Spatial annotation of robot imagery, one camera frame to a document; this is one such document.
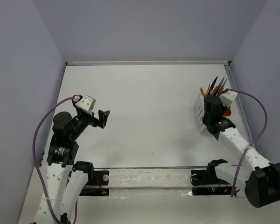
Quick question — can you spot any orange-red plastic knife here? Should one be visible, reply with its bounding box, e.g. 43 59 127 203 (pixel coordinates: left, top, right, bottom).
211 85 221 96

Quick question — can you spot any teal plastic knife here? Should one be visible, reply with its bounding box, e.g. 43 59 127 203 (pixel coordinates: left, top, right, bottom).
208 76 218 95

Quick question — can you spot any pink-handle metal knife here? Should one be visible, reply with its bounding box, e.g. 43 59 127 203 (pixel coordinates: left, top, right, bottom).
217 77 227 94

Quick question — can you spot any orange-red plastic spoon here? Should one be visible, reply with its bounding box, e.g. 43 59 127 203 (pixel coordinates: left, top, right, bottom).
223 109 231 117

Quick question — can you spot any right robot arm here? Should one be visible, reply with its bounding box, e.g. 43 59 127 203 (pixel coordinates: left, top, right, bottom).
202 93 280 208

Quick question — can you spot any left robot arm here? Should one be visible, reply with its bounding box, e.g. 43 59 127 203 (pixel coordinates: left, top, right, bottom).
33 109 110 224

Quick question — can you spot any white two-compartment utensil holder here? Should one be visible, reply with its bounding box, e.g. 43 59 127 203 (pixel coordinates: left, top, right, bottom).
193 93 210 136

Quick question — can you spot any orange knife in holder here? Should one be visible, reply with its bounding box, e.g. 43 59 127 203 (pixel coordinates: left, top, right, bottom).
200 87 206 97

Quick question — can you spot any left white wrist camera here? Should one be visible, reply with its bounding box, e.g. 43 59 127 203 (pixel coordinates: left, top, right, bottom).
73 95 96 113

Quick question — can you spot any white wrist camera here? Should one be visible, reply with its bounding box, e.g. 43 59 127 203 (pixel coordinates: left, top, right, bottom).
73 95 96 113
219 91 238 108

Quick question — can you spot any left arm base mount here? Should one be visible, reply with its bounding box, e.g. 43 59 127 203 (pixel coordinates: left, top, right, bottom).
80 170 110 196

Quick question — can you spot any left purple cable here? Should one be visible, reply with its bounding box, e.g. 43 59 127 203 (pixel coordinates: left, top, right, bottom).
32 97 78 224

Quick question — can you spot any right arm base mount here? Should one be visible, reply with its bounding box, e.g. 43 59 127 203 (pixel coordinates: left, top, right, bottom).
189 159 232 196

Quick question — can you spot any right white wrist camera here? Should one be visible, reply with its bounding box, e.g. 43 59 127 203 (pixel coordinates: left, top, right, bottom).
219 91 238 108

